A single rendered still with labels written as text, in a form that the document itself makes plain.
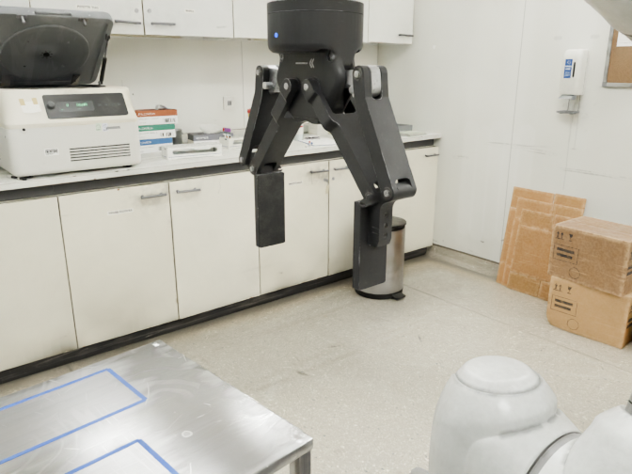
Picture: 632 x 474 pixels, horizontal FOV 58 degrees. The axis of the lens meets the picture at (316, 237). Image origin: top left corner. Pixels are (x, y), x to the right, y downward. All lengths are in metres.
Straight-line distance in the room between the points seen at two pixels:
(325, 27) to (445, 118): 3.65
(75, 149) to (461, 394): 2.20
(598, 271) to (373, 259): 2.73
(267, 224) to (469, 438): 0.39
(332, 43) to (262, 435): 0.63
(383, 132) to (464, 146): 3.58
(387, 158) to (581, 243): 2.78
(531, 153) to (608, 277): 0.98
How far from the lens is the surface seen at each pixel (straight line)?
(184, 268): 2.99
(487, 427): 0.76
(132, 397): 1.04
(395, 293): 3.48
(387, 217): 0.42
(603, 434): 0.72
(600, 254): 3.12
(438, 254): 4.25
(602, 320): 3.23
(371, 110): 0.41
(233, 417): 0.95
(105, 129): 2.72
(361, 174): 0.42
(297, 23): 0.44
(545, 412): 0.78
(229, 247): 3.09
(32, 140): 2.64
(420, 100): 4.21
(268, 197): 0.53
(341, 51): 0.44
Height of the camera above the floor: 1.35
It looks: 17 degrees down
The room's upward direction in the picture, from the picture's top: straight up
